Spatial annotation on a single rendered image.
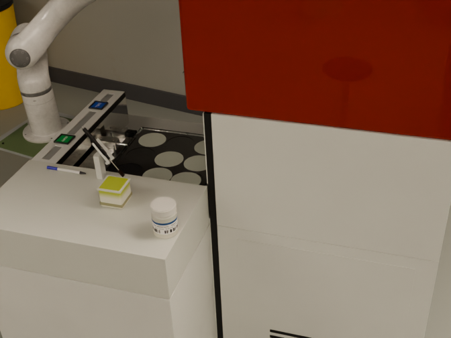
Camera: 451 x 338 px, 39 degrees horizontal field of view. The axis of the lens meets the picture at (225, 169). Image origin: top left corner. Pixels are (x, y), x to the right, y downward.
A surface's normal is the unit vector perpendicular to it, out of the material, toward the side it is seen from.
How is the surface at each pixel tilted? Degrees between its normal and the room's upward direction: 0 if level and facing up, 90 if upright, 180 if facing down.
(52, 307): 90
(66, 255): 90
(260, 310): 90
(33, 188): 0
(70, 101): 0
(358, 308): 90
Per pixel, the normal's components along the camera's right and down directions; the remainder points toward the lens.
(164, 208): -0.04, -0.83
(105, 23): -0.47, 0.50
